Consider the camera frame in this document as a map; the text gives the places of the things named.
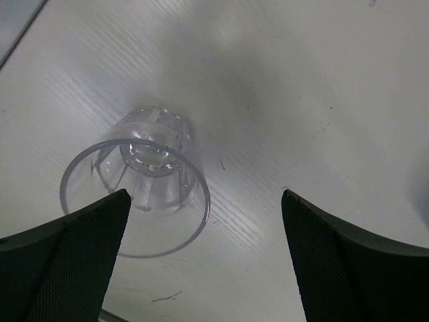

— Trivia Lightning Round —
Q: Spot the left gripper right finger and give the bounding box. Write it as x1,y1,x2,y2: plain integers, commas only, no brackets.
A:
282,189,428,321

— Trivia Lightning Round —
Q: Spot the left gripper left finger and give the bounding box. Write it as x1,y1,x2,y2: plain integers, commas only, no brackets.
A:
1,189,131,321

